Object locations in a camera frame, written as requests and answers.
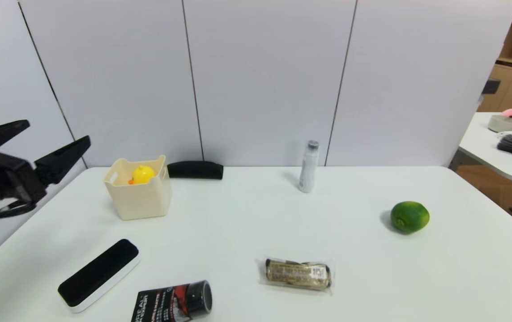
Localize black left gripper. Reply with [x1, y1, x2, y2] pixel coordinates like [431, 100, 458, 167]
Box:
[0, 119, 91, 221]

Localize clear wrapped chocolate pack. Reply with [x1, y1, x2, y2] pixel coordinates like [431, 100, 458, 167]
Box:
[258, 256, 335, 296]

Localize black white board eraser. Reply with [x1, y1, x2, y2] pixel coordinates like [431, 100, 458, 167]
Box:
[57, 238, 141, 314]

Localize black red cosmetic tube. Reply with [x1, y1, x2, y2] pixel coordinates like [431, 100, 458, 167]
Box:
[131, 280, 213, 322]

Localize white rounded side table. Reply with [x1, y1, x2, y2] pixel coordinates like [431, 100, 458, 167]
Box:
[448, 112, 512, 184]

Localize grey bowl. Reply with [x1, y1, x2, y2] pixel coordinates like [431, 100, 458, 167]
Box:
[488, 115, 512, 133]

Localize black soft case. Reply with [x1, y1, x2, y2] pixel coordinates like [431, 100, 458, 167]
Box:
[167, 161, 224, 180]

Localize green lime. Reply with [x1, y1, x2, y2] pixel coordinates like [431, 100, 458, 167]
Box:
[390, 201, 430, 234]

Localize yellow duck toy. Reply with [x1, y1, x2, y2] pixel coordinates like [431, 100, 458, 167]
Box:
[128, 165, 156, 185]

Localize white slim bottle grey cap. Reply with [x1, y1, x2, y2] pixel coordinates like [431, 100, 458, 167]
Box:
[299, 140, 320, 194]

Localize cream plastic box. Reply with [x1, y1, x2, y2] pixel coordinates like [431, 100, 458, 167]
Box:
[103, 155, 172, 221]

